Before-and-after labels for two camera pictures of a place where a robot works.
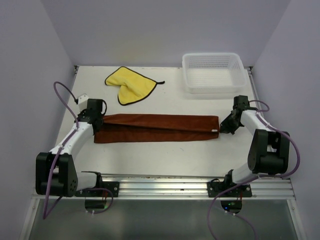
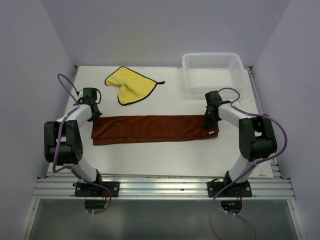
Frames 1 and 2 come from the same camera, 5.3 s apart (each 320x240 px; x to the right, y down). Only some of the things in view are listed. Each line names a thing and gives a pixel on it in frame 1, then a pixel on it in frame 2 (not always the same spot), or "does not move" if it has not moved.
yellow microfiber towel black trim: (132, 86) does not move
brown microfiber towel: (156, 127) does not move
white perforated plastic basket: (214, 73) does not move
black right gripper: (225, 128) → (210, 125)
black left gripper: (82, 113) → (97, 115)
